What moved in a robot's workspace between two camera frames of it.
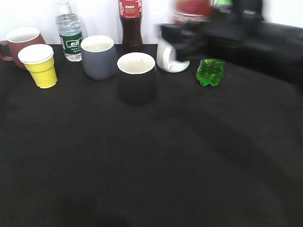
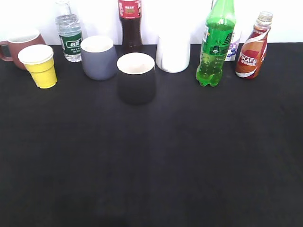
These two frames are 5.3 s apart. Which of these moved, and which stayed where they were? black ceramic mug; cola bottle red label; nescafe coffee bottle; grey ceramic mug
Moved: nescafe coffee bottle
Stayed: black ceramic mug; cola bottle red label; grey ceramic mug
